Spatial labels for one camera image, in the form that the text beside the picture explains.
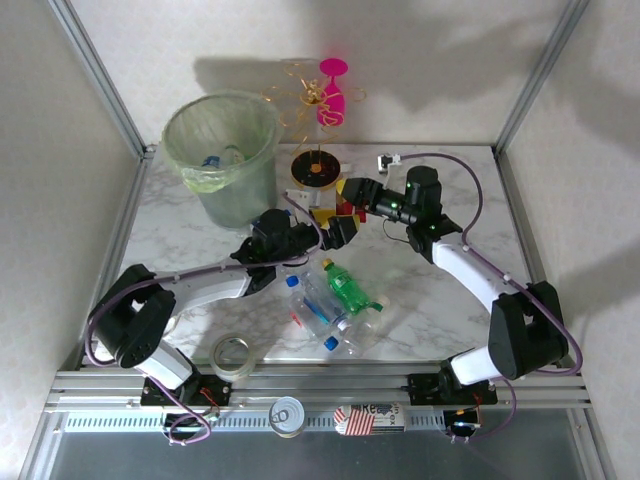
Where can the aluminium frame post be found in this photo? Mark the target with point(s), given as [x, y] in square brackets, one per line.
[540, 75]
[101, 75]

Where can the green plastic bin liner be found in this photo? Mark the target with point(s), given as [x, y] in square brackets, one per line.
[205, 180]

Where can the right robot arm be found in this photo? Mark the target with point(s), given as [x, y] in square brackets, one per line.
[525, 330]

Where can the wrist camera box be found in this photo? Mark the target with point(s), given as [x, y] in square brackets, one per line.
[302, 199]
[385, 162]

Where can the red yellow label bottle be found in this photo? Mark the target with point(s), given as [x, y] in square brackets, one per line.
[347, 206]

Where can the grey mesh waste bin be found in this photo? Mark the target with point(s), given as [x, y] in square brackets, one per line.
[240, 205]

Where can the small circuit board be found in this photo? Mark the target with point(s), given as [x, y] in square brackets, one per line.
[462, 425]
[190, 422]

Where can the green plastic bottle yellow cap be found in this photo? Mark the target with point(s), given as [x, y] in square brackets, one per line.
[347, 290]

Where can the aluminium cross rail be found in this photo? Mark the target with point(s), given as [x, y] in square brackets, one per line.
[320, 385]

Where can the clear bottle dark blue label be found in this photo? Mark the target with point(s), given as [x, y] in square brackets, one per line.
[286, 213]
[291, 281]

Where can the clear tape roll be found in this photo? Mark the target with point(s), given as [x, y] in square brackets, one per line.
[232, 372]

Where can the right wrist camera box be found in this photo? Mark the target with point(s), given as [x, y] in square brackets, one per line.
[385, 162]

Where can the grey metal panel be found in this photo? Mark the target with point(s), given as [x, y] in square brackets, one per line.
[320, 460]

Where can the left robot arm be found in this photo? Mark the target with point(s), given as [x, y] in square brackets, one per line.
[130, 320]

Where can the aluminium side rail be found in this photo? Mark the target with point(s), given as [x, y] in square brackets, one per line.
[515, 200]
[126, 225]

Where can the striped printed can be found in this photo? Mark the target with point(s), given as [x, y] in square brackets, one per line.
[370, 419]

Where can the pink wine glass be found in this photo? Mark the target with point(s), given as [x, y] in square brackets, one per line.
[334, 102]

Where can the clear bottle blue red label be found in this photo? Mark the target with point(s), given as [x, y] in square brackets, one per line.
[312, 320]

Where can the silver tin can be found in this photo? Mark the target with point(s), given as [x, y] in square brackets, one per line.
[287, 417]

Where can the small light blue bottle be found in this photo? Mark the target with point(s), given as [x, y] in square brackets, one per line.
[210, 161]

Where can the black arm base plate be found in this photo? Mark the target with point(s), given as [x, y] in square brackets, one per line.
[422, 390]
[220, 387]

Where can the long clear bottle white cap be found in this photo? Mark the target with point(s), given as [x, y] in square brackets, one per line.
[320, 295]

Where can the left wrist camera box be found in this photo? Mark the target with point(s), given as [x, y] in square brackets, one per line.
[302, 199]

